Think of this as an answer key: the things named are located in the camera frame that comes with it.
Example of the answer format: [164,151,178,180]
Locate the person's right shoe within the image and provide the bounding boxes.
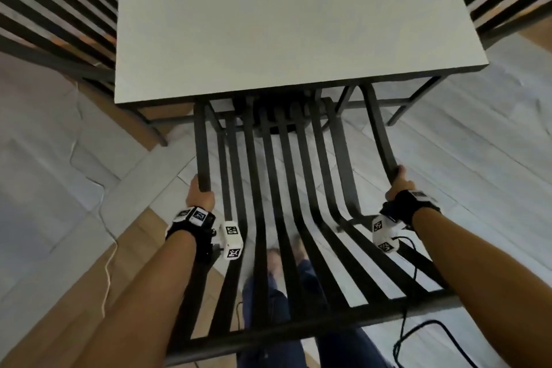
[293,233,309,263]

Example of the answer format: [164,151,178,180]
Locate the person's right hand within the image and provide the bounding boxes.
[385,164,417,202]

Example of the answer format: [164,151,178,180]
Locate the white square table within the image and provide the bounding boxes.
[113,0,490,106]

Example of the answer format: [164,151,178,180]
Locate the person's right forearm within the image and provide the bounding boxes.
[412,208,552,368]

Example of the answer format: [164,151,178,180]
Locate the person's blue trousers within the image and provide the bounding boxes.
[237,259,389,368]

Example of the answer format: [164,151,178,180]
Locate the person's left forearm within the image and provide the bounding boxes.
[71,232,198,368]

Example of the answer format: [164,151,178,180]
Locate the black slatted metal chair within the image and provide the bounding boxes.
[166,83,465,366]
[386,0,552,127]
[0,0,169,148]

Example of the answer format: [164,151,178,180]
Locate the thin white floor cable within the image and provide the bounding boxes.
[68,78,120,319]

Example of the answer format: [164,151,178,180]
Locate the person's shoe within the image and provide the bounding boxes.
[266,249,283,274]
[293,233,309,263]

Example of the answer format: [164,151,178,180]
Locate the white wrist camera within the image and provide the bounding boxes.
[218,221,244,260]
[372,214,400,254]

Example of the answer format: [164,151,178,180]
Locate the black marker wristband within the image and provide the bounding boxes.
[379,190,442,228]
[165,206,216,240]

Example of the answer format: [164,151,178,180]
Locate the black round table base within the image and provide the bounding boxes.
[232,95,311,136]

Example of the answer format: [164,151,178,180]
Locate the person's left shoe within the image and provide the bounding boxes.
[266,249,283,274]

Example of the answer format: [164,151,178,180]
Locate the person's left hand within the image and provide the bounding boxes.
[185,174,216,213]

